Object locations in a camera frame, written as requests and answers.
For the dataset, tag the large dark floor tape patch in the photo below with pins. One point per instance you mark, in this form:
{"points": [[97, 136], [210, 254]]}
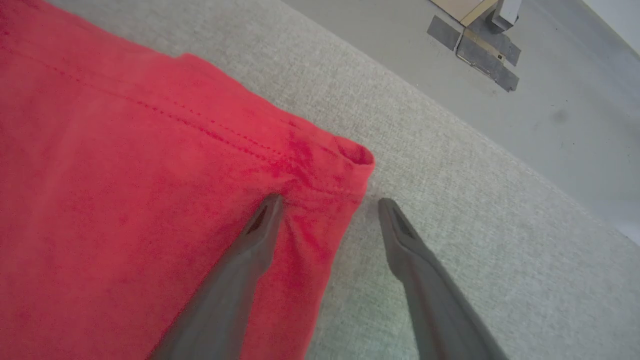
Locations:
{"points": [[487, 62]]}

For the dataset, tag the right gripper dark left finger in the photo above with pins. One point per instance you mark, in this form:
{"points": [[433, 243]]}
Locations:
{"points": [[235, 280]]}

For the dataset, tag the small dark floor tape patch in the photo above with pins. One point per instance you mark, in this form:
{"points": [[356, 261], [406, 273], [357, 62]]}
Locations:
{"points": [[444, 32]]}

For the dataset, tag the red white basketball jersey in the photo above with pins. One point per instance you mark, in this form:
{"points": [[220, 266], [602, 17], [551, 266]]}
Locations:
{"points": [[125, 200]]}

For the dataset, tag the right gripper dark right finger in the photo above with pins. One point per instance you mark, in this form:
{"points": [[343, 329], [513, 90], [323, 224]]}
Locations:
{"points": [[430, 290]]}

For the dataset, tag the grey fabric sofa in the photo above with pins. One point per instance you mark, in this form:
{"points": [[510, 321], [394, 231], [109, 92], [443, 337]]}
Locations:
{"points": [[475, 225]]}

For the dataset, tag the white table leg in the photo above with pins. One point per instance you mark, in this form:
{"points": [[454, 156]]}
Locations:
{"points": [[506, 12]]}

